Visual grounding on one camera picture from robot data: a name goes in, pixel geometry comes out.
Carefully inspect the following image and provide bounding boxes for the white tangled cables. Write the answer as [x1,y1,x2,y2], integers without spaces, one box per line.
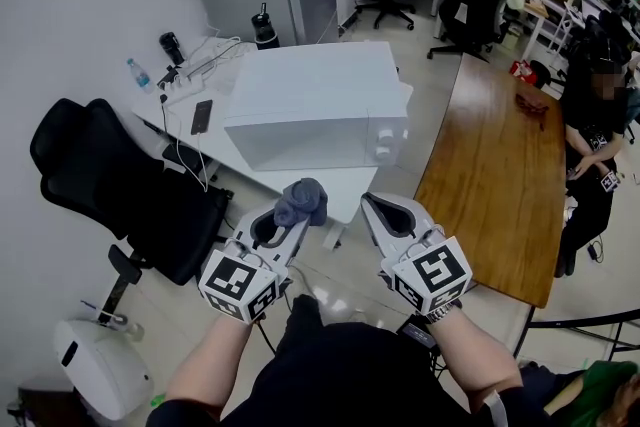
[191,11,257,67]

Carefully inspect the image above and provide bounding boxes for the white power strip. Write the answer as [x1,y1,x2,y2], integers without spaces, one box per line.
[159,73,206,100]

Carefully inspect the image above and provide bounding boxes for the grey cloth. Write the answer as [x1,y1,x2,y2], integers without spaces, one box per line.
[272,176,330,229]

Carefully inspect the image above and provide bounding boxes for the person's right forearm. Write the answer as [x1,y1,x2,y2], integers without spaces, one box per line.
[429,309,524,404]

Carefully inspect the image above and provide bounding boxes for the white round appliance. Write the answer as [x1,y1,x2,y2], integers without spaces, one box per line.
[53,318,154,422]

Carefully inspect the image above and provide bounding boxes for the black smartphone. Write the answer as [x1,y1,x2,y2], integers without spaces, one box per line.
[189,98,215,137]

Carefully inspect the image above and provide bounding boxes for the clear plastic water bottle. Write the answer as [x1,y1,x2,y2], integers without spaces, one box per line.
[125,57,156,95]

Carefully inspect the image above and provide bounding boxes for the red white bag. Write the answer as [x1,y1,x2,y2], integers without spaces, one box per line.
[508,59,539,84]

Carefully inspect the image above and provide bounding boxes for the white charging cable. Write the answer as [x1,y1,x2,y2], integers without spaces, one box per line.
[173,111,212,194]

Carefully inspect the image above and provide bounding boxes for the black floor cable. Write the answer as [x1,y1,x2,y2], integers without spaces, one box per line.
[254,263,312,357]

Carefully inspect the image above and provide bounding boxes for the white box appliance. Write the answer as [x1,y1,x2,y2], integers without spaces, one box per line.
[223,40,416,173]

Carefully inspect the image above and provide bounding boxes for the white folding rack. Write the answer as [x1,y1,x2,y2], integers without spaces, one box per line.
[546,0,587,62]

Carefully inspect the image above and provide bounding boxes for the person's left forearm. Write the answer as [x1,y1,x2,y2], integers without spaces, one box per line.
[164,317,257,417]

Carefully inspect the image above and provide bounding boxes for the black power adapter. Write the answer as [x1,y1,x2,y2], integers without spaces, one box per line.
[156,66,182,89]

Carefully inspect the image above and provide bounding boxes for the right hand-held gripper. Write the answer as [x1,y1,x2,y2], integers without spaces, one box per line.
[360,191,474,317]

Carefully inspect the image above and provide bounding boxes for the person's black shirt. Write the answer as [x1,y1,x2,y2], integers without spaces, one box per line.
[149,294,552,427]

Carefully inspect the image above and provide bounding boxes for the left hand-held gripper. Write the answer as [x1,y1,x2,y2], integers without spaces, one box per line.
[197,205,312,326]

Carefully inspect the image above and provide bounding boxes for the black insulated bottle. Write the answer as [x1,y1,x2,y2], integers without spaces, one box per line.
[250,1,282,51]

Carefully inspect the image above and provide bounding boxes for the black metal stand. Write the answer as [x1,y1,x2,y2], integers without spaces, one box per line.
[511,306,640,362]

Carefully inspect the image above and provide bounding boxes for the metal wristwatch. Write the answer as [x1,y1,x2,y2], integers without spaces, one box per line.
[424,301,464,326]

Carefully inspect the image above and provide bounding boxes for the small black travel mug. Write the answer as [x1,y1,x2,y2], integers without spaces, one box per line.
[158,30,187,67]

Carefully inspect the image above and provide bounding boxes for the black padded office chair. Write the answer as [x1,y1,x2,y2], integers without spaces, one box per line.
[29,96,236,324]

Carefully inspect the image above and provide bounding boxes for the black recorder box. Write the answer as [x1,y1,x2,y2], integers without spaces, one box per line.
[395,320,439,351]

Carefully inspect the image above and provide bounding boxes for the wooden table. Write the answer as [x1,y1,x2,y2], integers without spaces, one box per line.
[413,52,568,309]

